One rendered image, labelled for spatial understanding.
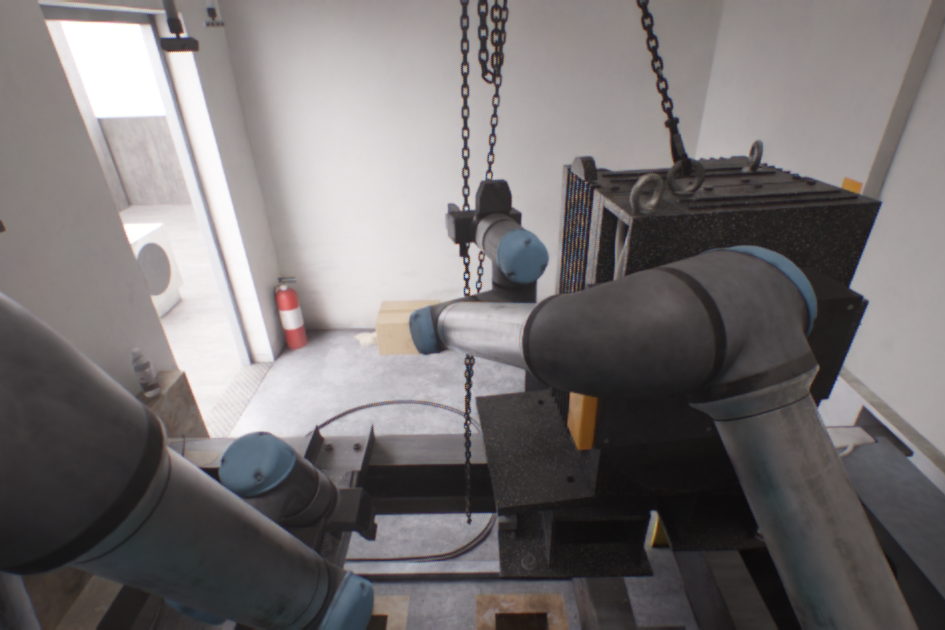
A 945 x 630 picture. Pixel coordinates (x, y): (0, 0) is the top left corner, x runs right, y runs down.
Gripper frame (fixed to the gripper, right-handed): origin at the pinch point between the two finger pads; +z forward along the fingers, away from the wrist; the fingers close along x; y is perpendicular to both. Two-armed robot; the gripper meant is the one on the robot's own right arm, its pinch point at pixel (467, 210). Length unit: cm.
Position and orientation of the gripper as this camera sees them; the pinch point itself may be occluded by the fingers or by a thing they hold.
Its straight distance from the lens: 102.8
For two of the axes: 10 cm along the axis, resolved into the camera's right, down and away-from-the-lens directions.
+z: -3.0, -4.3, 8.5
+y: 0.0, 8.9, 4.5
